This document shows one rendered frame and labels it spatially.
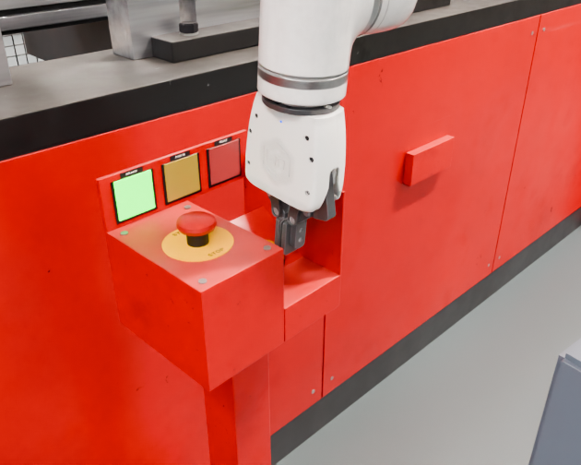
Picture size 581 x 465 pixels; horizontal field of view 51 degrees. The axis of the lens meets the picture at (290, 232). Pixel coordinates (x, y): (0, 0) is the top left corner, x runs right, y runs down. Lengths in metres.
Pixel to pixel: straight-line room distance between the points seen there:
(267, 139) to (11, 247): 0.35
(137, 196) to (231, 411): 0.28
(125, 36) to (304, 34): 0.46
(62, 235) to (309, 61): 0.41
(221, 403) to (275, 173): 0.31
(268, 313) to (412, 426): 0.93
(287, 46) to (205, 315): 0.25
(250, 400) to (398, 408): 0.82
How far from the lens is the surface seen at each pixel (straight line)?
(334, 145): 0.58
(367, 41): 1.10
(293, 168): 0.59
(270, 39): 0.55
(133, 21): 0.94
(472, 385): 1.66
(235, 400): 0.76
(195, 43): 0.93
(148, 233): 0.65
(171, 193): 0.69
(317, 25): 0.54
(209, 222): 0.61
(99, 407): 0.99
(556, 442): 0.17
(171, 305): 0.61
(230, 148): 0.73
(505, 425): 1.58
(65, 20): 1.19
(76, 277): 0.85
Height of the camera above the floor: 1.09
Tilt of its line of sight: 29 degrees down
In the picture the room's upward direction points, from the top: straight up
